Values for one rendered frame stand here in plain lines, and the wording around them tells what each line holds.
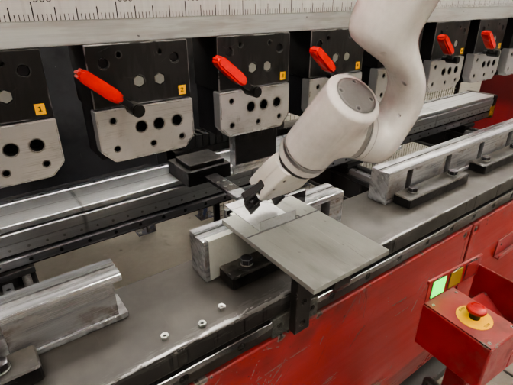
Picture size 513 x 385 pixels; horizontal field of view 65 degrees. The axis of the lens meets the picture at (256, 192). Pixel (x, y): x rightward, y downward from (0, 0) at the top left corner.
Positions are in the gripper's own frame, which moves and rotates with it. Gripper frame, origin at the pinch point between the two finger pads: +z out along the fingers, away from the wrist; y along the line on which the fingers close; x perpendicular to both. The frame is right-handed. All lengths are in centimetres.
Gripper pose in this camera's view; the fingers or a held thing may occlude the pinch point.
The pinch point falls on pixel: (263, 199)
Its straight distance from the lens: 79.5
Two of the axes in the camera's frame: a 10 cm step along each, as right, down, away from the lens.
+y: -8.1, 2.6, -5.3
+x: 4.5, 8.5, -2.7
